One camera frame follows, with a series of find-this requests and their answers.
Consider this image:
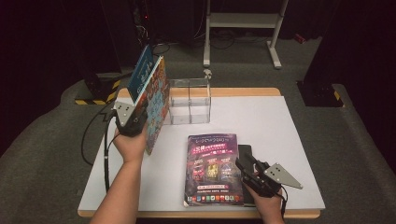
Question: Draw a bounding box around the dark blue picture book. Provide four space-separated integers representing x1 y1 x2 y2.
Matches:
127 45 155 104

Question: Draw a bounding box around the black equipment rack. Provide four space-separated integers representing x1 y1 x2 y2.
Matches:
132 0 155 71

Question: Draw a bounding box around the white metal frame desk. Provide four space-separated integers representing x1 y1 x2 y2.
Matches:
203 0 289 70

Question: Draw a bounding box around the clear acrylic book rack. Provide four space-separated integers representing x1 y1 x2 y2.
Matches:
164 77 213 126

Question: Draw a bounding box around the black yellow-striped stand base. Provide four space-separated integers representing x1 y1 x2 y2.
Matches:
296 80 346 108
74 73 122 106

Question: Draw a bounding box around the purple magazine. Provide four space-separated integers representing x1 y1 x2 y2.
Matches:
183 133 245 208

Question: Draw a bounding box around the black floor cable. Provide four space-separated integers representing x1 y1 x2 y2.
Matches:
80 102 113 166

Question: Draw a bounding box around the left hand-held gripper cable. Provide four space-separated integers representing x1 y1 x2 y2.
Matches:
103 110 121 194

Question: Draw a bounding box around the person's right hand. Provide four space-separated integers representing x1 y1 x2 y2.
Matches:
246 186 286 224

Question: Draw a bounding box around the hand-held gripper cable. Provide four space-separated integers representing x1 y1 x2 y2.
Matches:
278 185 290 219
103 110 121 194

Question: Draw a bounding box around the black notebook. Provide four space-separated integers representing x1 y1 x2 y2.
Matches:
237 144 260 207

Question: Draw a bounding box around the white table cover sheet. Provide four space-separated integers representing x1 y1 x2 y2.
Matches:
78 95 326 211

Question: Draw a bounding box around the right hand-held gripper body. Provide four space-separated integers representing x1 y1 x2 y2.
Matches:
242 161 304 199

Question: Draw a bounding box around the person's left hand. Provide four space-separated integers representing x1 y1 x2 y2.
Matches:
112 125 149 166

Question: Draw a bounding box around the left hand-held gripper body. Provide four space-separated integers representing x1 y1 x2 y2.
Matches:
114 100 149 138

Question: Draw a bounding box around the light blue picture book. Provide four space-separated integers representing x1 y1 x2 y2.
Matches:
134 55 171 156

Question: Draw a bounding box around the right hand-held gripper cable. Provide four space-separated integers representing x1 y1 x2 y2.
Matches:
278 185 290 219

